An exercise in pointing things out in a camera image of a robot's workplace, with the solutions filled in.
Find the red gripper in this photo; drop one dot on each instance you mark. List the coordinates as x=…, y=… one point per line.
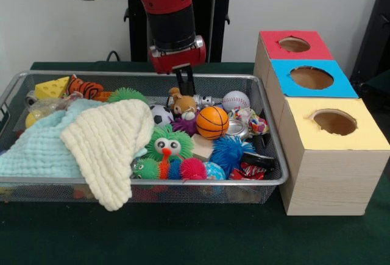
x=178, y=61

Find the brown plush animal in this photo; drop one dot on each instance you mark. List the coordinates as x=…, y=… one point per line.
x=182, y=105

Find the cream waffle cloth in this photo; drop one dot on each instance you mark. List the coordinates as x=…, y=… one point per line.
x=103, y=149

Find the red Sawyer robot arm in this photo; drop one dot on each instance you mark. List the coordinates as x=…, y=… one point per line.
x=170, y=24

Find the silver mesh bin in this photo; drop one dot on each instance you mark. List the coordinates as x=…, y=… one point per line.
x=213, y=183

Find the wooden box with three holes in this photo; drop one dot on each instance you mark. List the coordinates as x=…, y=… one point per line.
x=329, y=182

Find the silver robot toy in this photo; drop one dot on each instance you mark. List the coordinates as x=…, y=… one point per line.
x=205, y=100

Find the small soccer ball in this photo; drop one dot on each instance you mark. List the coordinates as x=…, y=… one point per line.
x=161, y=115

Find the orange basketball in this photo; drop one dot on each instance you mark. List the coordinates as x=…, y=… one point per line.
x=212, y=123

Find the white baseball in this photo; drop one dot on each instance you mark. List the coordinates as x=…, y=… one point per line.
x=236, y=101

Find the green spiky monster with eyes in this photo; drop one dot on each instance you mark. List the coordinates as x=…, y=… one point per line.
x=179, y=137

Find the blue spiky ball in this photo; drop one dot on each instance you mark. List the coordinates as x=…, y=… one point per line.
x=228, y=155

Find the multicolour spiky caterpillar toy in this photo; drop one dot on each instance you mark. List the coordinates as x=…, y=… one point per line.
x=192, y=169

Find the yellow cheese wedge toy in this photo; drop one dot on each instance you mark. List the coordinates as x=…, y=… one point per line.
x=50, y=88

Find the dark green tablecloth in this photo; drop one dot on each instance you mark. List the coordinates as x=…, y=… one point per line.
x=182, y=234

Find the light blue waffle cloth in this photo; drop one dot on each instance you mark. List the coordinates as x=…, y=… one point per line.
x=33, y=155

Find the black upright panel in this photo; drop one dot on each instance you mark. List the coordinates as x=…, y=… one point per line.
x=377, y=33

